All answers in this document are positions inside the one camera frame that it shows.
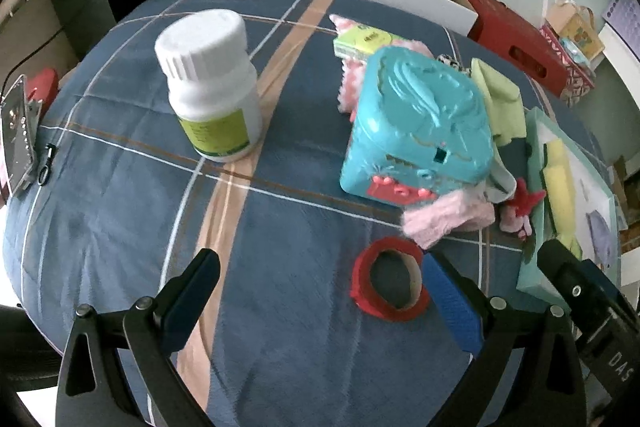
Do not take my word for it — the yellow case with handle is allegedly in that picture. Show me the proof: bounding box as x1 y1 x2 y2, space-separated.
545 0 606 62

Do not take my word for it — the pink fluffy cloth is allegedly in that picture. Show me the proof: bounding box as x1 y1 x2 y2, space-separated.
402 189 496 250

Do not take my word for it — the black white patterned pouch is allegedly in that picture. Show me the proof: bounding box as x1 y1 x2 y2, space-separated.
435 53 473 75

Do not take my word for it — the pink white checkered towel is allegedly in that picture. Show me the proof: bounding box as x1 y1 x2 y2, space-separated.
330 13 436 114

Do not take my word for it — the red pink plush toy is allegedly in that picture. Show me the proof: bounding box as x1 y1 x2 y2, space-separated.
501 179 547 240

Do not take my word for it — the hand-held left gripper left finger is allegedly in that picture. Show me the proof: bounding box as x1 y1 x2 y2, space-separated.
56 248 222 427

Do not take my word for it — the red white patterned box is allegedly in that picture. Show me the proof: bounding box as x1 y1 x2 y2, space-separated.
539 22 598 108

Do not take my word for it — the green yellow tissue pack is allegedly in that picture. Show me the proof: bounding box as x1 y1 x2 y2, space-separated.
333 23 401 58

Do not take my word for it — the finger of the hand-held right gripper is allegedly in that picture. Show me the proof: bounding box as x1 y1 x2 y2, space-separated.
581 258 638 323
536 238 608 338

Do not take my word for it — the purple calendar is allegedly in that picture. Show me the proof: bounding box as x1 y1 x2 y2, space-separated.
602 0 640 35

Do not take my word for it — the white desk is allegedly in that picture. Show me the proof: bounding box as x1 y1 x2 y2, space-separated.
597 24 640 72

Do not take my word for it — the green cloth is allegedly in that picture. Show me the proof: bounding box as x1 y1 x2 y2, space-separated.
471 58 528 146

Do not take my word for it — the red tape roll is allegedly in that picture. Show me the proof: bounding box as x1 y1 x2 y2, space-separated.
352 237 431 323

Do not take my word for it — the red plastic object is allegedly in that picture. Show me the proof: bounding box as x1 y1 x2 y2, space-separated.
25 68 63 118

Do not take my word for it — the black strap clip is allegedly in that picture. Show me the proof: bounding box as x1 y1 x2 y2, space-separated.
37 143 57 186

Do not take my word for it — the white plastic bottle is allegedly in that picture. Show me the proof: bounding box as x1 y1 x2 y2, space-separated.
154 8 264 164

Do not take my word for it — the blue plaid tablecloth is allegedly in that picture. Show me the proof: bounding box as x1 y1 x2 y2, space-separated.
2 0 621 427

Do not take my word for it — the red cardboard box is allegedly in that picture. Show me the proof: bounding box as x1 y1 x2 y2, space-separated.
456 0 568 82

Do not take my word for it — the black cabinet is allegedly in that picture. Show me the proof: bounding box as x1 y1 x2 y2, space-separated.
45 0 118 58

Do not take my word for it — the mint green cardboard tray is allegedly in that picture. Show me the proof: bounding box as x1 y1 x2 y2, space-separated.
516 107 621 298

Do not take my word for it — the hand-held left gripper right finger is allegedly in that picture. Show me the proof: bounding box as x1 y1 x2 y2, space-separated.
421 252 586 427

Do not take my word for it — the yellow green sponge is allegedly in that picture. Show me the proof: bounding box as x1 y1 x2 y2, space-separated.
542 141 583 258

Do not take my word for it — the teal tin box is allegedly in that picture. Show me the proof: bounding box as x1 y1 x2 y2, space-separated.
340 46 497 208

